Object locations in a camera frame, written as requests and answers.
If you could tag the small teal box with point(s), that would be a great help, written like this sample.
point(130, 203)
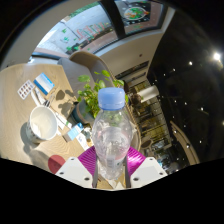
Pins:
point(73, 131)

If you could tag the printed paper leaflets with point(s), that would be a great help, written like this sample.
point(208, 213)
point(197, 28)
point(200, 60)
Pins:
point(84, 140)

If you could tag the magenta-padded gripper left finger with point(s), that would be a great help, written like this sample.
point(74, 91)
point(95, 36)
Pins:
point(76, 171)

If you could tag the white mug with lettering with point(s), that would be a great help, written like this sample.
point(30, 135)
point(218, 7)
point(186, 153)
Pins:
point(41, 124)

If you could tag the flat round red coaster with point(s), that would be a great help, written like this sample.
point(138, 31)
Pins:
point(56, 163)

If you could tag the blue and white card box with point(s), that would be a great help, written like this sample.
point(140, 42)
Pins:
point(43, 83)

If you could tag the clear blue-capped water bottle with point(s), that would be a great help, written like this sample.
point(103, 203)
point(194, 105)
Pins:
point(111, 133)

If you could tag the large decorated window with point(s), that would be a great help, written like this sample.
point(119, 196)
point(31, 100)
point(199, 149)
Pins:
point(93, 30)

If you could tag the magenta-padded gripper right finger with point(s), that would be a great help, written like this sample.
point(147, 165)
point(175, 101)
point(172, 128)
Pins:
point(146, 171)

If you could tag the group of ceiling lights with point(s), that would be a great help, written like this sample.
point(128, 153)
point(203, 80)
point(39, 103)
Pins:
point(217, 56)

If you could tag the blister pack of pills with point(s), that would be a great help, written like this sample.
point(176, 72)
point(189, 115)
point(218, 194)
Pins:
point(26, 89)

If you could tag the person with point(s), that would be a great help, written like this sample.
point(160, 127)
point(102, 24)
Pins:
point(135, 99)

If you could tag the green potted plant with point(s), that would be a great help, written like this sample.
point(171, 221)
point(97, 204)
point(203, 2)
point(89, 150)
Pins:
point(88, 96)

